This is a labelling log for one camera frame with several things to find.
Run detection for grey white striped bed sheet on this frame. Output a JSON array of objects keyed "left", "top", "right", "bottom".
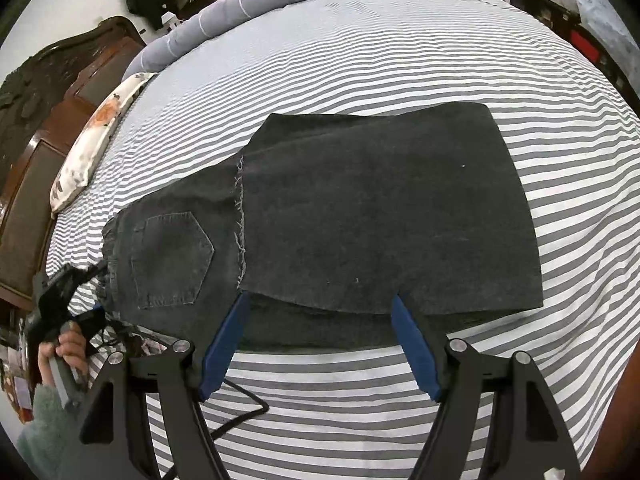
[{"left": 45, "top": 0, "right": 640, "bottom": 480}]

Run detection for person's left hand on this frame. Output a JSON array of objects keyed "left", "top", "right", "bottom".
[{"left": 37, "top": 321, "right": 91, "bottom": 387}]

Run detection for floral pillow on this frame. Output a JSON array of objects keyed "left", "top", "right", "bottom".
[{"left": 50, "top": 72, "right": 158, "bottom": 216}]

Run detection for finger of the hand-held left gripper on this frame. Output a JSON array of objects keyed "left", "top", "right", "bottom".
[{"left": 75, "top": 302, "right": 108, "bottom": 335}]

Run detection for carved wooden headboard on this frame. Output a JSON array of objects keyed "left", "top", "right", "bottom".
[{"left": 0, "top": 16, "right": 146, "bottom": 306}]

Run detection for black denim pants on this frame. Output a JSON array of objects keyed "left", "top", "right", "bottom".
[{"left": 101, "top": 101, "right": 544, "bottom": 353}]

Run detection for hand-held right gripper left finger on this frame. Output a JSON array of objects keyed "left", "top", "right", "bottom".
[{"left": 80, "top": 292, "right": 251, "bottom": 480}]

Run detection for black cable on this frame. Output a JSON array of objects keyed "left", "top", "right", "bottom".
[{"left": 165, "top": 380, "right": 271, "bottom": 480}]

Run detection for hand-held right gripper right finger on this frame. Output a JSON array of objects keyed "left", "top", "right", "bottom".
[{"left": 390, "top": 294, "right": 583, "bottom": 480}]

